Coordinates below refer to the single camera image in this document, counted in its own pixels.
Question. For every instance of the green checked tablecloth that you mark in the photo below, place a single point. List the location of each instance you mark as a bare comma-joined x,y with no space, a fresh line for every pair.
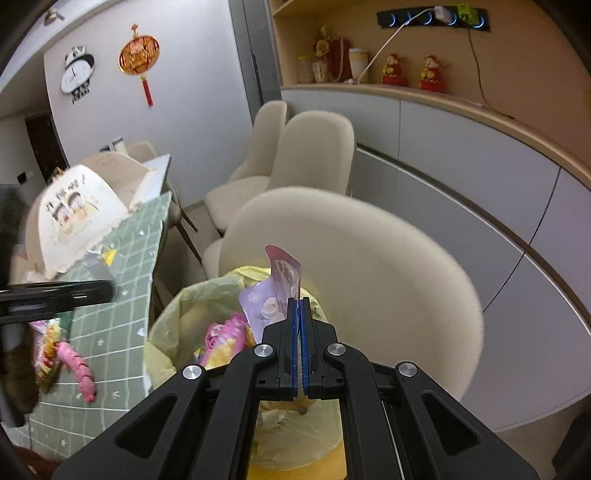
124,323

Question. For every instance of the black wall power strip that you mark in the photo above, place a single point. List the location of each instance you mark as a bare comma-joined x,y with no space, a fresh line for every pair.
406,18

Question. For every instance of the yellow brown snack packet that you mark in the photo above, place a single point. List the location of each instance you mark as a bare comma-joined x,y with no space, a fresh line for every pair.
48,360

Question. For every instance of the mesh food cover cartoon print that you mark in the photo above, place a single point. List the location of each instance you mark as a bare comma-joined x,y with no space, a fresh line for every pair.
78,217

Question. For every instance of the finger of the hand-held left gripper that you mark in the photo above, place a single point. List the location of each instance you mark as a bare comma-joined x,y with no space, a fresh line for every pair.
69,297

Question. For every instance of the clear storage jar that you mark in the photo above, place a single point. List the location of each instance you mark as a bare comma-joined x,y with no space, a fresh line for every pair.
304,70

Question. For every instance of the beige chair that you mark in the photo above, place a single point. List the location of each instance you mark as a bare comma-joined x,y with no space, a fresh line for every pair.
369,277
314,152
141,150
268,134

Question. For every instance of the small clear cup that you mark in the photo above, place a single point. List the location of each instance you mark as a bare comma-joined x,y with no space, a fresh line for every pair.
320,72

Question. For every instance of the white yellow tumbler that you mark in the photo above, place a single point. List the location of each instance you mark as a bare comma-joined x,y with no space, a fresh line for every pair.
358,64

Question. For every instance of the yellow bin liner bag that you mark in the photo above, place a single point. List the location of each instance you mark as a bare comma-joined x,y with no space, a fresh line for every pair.
184,314

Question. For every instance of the red round wall ornament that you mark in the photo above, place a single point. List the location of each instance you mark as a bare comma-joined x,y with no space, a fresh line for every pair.
138,55

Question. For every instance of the lavender pink wrapper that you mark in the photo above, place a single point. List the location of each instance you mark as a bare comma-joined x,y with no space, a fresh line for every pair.
272,295

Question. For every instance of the dark red gift bag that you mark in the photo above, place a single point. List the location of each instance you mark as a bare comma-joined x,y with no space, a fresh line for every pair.
337,60

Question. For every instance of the panda wall clock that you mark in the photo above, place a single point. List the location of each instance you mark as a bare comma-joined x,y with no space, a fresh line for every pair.
76,74

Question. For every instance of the beige dining chairs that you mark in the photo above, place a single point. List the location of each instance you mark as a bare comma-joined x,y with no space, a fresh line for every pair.
461,184

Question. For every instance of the red seated figurine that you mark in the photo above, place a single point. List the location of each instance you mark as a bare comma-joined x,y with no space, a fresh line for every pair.
394,71
432,76

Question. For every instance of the pink caterpillar toy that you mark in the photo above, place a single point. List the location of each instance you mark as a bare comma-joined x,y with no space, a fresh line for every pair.
81,374

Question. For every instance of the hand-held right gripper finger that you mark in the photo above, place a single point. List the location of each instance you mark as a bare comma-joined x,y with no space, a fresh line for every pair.
304,350
295,350

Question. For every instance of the pink snack wrapper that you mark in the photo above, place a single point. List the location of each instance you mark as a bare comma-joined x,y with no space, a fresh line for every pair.
221,339

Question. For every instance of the flower ornament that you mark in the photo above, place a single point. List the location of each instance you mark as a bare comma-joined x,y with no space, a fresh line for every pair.
323,44

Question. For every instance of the wooden wall shelf unit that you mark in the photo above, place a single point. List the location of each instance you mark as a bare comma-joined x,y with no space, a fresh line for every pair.
508,69

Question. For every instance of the person's left forearm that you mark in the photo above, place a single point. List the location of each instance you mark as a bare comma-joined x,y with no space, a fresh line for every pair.
21,383

